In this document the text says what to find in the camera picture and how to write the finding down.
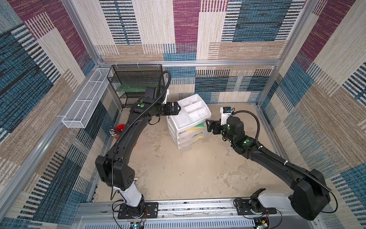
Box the white plastic drawer organizer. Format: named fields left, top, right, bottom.
left=167, top=94, right=212, bottom=149

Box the green sponge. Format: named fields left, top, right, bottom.
left=187, top=123, right=205, bottom=131

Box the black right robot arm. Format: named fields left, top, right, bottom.
left=206, top=116, right=331, bottom=220

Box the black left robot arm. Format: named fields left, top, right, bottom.
left=95, top=97, right=181, bottom=218

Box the green board on shelf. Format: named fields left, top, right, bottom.
left=116, top=83, right=158, bottom=93

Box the red pen cup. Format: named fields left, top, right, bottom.
left=111, top=124, right=125, bottom=140

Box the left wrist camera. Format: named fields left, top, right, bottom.
left=162, top=89, right=169, bottom=104

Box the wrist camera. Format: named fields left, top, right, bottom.
left=162, top=89, right=169, bottom=104
left=220, top=106, right=232, bottom=126

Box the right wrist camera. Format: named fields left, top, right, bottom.
left=220, top=106, right=232, bottom=126

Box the black wire mesh shelf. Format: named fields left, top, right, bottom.
left=107, top=64, right=165, bottom=108

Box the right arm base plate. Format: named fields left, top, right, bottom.
left=233, top=198, right=277, bottom=217

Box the aluminium front rail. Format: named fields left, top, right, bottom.
left=71, top=198, right=326, bottom=229

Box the white wire mesh basket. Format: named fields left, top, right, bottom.
left=62, top=68, right=110, bottom=129

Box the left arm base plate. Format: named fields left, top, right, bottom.
left=117, top=202, right=159, bottom=219

